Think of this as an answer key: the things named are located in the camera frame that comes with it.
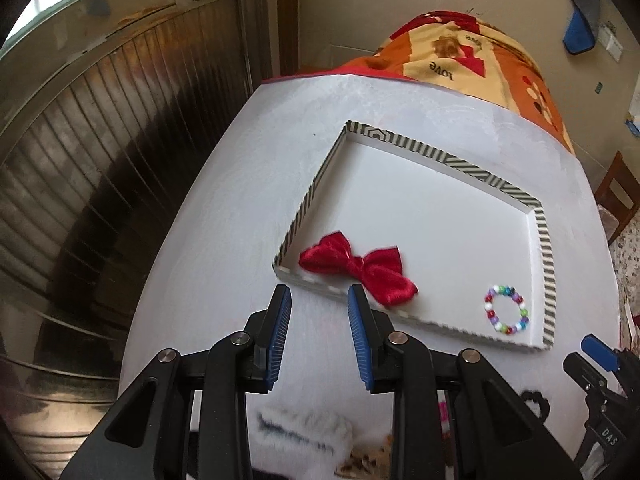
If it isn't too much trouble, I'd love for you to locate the red satin bow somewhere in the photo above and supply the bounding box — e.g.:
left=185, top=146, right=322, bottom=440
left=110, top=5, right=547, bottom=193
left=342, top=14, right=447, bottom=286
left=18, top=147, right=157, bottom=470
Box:
left=298, top=231, right=419, bottom=309

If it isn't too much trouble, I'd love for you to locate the black scrunchie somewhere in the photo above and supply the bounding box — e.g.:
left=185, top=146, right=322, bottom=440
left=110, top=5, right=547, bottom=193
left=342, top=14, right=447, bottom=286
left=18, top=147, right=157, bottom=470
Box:
left=520, top=390, right=550, bottom=422

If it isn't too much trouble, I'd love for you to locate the multicolour bead bracelet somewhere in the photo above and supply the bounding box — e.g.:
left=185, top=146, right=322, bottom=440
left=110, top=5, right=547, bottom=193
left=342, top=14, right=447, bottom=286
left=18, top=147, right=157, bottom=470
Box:
left=482, top=284, right=531, bottom=336

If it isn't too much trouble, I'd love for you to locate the light blue fluffy scrunchie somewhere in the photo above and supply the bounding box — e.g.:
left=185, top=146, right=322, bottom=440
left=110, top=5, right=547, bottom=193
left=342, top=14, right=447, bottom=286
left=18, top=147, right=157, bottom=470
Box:
left=254, top=406, right=354, bottom=460

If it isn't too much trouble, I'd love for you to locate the leopard print bow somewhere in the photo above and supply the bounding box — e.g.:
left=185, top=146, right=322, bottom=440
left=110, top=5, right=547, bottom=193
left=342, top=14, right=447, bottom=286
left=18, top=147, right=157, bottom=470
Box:
left=334, top=434, right=393, bottom=480

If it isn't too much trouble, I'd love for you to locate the white lace tablecloth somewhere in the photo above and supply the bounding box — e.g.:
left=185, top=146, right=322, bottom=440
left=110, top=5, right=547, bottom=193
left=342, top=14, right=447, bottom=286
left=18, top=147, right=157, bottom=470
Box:
left=120, top=75, right=618, bottom=453

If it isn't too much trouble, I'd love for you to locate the floral bedding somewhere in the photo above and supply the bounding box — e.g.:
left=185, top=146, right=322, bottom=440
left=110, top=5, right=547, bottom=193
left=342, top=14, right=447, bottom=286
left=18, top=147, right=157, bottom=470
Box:
left=608, top=214, right=639, bottom=356

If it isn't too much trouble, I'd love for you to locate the striped shallow cardboard tray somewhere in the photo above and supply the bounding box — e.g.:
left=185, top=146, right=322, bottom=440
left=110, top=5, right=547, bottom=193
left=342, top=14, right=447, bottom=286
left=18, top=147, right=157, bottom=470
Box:
left=272, top=122, right=556, bottom=350

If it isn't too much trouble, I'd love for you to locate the brown wooden chair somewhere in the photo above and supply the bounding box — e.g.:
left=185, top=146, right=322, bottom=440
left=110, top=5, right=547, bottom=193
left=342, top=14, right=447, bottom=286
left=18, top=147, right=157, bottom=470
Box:
left=594, top=152, right=640, bottom=244

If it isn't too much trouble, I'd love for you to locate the wooden slatted door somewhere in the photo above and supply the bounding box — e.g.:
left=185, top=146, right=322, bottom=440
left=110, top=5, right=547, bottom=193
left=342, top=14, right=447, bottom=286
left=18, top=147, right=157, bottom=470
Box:
left=1, top=0, right=252, bottom=479

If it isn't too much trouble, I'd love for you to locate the orange patterned love blanket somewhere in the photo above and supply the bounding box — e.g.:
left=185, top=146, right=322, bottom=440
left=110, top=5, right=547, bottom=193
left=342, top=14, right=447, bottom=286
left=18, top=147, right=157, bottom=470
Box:
left=335, top=11, right=574, bottom=152

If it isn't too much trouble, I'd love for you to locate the blue grey hanging cloth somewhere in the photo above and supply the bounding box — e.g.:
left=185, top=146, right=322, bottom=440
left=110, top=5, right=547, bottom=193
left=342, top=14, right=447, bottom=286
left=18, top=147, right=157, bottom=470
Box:
left=563, top=0, right=601, bottom=55

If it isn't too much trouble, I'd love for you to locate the white wall switch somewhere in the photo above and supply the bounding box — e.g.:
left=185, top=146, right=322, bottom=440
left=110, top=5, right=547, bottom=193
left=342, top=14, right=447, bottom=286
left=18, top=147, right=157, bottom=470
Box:
left=598, top=24, right=624, bottom=63

